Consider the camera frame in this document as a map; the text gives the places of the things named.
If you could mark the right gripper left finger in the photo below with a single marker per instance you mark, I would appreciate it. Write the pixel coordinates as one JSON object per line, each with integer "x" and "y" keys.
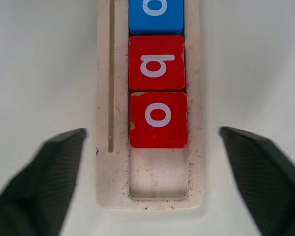
{"x": 32, "y": 186}

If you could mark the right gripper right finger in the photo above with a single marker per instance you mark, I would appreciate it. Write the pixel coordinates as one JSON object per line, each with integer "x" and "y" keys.
{"x": 268, "y": 182}

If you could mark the red letter tile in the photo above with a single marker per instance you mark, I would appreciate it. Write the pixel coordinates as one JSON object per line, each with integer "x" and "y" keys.
{"x": 157, "y": 78}
{"x": 159, "y": 137}

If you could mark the blue letter tile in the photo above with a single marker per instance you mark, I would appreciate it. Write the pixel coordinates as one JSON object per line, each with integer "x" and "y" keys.
{"x": 157, "y": 23}

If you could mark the wooden letter tray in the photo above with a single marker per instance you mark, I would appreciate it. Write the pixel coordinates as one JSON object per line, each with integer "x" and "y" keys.
{"x": 103, "y": 172}

